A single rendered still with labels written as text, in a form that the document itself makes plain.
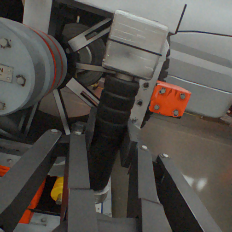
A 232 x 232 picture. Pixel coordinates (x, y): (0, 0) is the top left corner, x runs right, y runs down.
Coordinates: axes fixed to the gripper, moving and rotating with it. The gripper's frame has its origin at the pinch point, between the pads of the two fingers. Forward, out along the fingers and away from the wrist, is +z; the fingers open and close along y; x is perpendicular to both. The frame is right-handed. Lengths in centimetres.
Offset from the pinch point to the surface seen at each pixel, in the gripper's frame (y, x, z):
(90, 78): -7, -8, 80
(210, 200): 115, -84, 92
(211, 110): 60, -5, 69
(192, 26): 33, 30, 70
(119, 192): 32, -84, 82
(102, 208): 18, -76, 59
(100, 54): -5, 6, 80
